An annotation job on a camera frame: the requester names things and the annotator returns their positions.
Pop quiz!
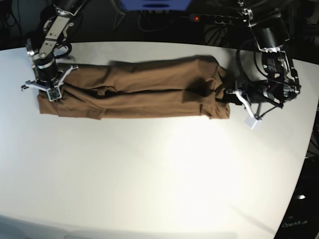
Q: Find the brown T-shirt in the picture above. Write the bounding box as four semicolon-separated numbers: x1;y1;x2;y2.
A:
37;56;234;120

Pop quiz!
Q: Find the blue box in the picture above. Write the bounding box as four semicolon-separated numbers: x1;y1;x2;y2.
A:
121;0;191;11

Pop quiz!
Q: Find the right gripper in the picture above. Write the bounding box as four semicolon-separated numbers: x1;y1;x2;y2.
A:
21;59;78;94

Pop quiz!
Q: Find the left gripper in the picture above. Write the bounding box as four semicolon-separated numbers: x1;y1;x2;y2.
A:
225;80;284;120

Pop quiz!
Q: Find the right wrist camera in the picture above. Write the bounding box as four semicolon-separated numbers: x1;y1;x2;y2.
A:
47;87;62;102

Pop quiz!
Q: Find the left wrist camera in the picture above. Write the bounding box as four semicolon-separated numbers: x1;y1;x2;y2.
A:
245;117;262;130

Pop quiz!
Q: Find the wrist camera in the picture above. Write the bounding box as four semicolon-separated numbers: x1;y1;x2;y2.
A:
47;87;62;102
245;117;262;130

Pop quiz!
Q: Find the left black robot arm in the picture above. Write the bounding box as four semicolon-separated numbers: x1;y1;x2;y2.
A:
226;0;301;123

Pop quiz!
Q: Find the black power strip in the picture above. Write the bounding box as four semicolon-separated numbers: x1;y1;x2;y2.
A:
189;13;246;25

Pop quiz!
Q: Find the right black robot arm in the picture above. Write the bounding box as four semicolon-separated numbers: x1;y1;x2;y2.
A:
21;0;89;102

